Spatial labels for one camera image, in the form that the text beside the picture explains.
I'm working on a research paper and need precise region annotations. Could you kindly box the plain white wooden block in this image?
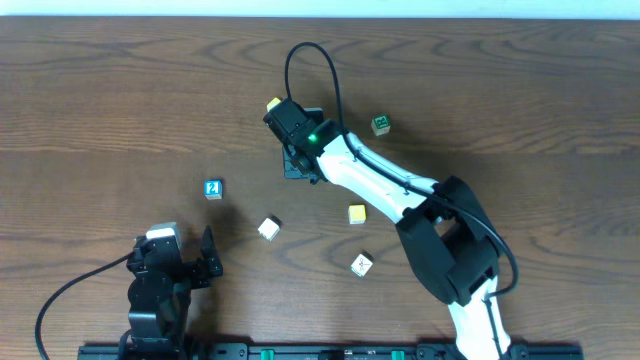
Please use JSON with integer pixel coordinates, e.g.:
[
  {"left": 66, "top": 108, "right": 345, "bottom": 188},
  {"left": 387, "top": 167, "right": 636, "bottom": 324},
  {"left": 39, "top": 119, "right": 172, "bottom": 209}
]
[{"left": 258, "top": 216, "right": 281, "bottom": 241}]

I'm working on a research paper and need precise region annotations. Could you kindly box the green letter R block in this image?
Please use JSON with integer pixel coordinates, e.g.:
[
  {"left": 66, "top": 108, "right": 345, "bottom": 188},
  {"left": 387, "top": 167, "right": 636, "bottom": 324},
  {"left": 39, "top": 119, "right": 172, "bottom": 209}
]
[{"left": 371, "top": 114, "right": 391, "bottom": 136}]

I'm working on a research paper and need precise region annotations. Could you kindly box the black mounting rail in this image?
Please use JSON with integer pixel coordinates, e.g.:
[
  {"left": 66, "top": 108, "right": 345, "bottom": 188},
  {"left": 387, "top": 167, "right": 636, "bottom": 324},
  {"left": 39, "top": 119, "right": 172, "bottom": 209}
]
[{"left": 77, "top": 341, "right": 585, "bottom": 360}]

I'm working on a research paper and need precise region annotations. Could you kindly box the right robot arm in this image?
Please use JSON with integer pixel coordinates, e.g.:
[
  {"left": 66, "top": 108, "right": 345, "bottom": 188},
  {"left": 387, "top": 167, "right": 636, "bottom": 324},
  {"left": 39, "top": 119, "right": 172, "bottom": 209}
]
[{"left": 263, "top": 98, "right": 513, "bottom": 359}]

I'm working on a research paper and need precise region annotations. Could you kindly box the yellow top block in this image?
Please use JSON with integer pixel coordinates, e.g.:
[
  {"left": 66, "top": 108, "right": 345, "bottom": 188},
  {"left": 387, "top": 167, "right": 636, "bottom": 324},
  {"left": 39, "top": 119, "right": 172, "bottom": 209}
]
[{"left": 348, "top": 204, "right": 367, "bottom": 225}]

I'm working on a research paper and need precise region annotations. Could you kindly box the white block with drawing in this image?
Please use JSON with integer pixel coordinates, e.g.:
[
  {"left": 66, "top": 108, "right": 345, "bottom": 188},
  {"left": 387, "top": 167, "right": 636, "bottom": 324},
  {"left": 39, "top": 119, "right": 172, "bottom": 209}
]
[{"left": 350, "top": 253, "right": 374, "bottom": 278}]

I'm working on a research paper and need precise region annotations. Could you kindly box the blue number 2 block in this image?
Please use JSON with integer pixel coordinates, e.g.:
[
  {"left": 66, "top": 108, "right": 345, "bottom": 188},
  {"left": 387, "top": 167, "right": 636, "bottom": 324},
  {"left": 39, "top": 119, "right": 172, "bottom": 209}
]
[{"left": 204, "top": 179, "right": 223, "bottom": 200}]

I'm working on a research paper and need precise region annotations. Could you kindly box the letter A red block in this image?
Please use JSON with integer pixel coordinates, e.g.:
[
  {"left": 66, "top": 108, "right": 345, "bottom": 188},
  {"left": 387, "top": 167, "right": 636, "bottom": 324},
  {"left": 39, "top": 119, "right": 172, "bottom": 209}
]
[{"left": 266, "top": 97, "right": 282, "bottom": 112}]

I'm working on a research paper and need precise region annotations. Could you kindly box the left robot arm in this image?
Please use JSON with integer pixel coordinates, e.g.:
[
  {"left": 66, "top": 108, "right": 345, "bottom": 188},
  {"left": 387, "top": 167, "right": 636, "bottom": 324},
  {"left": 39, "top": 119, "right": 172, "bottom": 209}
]
[{"left": 117, "top": 222, "right": 223, "bottom": 359}]

